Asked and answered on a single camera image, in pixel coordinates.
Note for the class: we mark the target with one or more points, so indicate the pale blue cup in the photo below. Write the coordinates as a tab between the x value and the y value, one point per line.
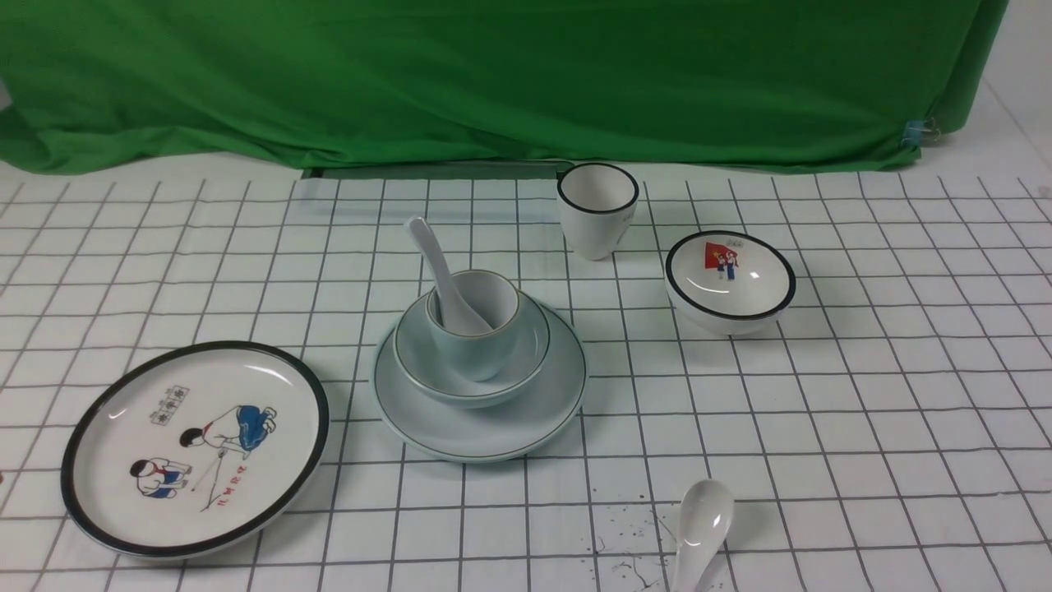
497	301

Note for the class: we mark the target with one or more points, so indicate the pale blue plain bowl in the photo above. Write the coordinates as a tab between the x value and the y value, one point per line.
418	356

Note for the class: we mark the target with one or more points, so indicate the white ceramic spoon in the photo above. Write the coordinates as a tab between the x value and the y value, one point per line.
706	512
457	316

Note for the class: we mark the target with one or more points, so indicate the small black rimmed cartoon bowl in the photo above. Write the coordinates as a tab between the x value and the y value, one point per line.
727	282

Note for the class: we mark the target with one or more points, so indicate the blue binder clip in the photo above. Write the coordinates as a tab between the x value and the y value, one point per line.
919	133

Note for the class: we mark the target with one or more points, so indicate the black rimmed cartoon plate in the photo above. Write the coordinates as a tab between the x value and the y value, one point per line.
195	449

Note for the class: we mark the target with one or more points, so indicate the white ceramic spoon front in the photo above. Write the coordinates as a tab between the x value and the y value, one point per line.
706	512

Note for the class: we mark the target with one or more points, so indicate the white grid tablecloth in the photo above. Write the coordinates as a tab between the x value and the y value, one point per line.
890	432

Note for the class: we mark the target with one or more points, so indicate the dark metal floor strip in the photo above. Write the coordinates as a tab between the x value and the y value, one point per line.
487	169

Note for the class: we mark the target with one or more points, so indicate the pale blue plain plate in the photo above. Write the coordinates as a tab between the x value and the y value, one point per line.
548	404

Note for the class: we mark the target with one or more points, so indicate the green backdrop cloth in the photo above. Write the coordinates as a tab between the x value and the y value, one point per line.
793	86

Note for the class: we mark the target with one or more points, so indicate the white black rimmed cup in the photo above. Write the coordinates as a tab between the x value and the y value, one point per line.
596	204

